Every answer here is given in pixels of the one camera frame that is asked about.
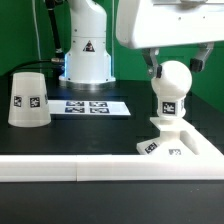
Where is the white lamp bulb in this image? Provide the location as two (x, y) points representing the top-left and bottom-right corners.
(151, 61), (192, 120)

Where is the white marker sheet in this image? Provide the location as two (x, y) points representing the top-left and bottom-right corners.
(49, 100), (131, 116)

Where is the white lamp shade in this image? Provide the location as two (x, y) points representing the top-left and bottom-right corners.
(8, 72), (51, 128)

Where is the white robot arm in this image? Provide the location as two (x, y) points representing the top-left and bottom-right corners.
(45, 0), (224, 89)

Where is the white lamp base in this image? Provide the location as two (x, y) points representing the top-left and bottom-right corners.
(136, 117), (193, 157)

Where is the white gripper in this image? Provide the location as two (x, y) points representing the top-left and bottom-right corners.
(116, 0), (224, 78)

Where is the black cable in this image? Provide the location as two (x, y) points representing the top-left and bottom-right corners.
(7, 59), (65, 79)

